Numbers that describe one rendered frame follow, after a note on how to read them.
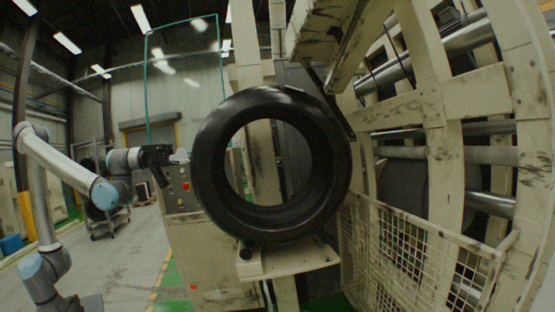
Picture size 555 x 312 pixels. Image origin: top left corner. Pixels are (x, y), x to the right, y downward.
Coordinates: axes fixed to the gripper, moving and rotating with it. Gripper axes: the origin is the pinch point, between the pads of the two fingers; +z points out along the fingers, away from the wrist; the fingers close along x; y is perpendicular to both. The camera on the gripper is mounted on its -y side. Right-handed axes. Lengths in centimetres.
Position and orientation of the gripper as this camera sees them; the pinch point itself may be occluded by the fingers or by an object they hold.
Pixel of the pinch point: (191, 162)
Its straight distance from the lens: 78.1
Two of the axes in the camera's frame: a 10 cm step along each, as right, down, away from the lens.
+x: -1.1, -0.4, 9.9
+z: 9.9, -0.4, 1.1
